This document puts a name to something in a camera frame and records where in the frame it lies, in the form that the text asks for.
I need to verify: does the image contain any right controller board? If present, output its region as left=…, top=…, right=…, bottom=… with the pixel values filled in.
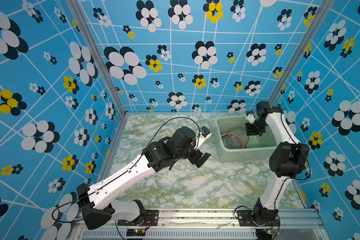
left=256, top=229, right=273, bottom=240

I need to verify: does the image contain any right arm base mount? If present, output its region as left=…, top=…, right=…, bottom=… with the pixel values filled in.
left=234, top=210, right=280, bottom=228

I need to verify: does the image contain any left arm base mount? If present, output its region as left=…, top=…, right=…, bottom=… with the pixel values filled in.
left=117, top=210, right=159, bottom=227

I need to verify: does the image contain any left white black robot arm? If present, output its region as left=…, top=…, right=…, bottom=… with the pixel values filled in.
left=77, top=127, right=212, bottom=230

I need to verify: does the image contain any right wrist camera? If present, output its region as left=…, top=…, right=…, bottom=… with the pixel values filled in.
left=246, top=110, right=256, bottom=124

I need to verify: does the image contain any left controller board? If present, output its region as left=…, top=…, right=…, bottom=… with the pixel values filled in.
left=126, top=229, right=147, bottom=237

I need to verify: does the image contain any controller board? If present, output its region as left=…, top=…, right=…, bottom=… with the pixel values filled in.
left=256, top=229, right=273, bottom=240
left=126, top=229, right=147, bottom=237

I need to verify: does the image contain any light green plastic bin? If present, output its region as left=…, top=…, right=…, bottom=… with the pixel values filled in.
left=215, top=115, right=278, bottom=163

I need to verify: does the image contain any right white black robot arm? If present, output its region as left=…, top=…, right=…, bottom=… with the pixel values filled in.
left=246, top=101, right=310, bottom=225

